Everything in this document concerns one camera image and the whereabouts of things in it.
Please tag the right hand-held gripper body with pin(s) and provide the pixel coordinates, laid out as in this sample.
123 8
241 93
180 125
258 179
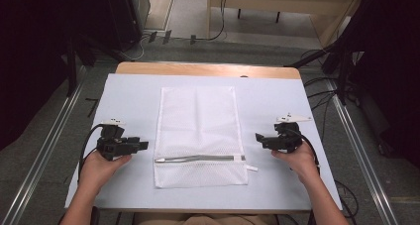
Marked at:
286 137

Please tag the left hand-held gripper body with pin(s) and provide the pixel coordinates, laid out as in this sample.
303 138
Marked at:
110 145

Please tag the white mesh laundry bag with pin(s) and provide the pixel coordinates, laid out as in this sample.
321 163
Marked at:
199 129

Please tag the person's right hand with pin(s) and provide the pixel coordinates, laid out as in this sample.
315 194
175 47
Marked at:
298 160

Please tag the person's left hand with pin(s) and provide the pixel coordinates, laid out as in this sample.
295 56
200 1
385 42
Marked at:
99 170

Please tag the white table mat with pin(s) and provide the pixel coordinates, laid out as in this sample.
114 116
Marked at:
132 99

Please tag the black stand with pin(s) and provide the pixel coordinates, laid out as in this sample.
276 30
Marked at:
74 66
333 63

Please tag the wooden table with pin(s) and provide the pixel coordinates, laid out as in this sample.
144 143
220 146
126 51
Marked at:
204 69

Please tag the black cabinet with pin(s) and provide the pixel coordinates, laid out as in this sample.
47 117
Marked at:
127 13

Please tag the black curtain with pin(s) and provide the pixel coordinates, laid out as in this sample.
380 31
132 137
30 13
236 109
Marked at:
389 63

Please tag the light wooden bench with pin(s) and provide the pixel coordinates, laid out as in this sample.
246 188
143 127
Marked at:
284 0

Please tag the metal floor rail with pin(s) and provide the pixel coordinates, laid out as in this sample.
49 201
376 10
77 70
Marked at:
361 152
43 152

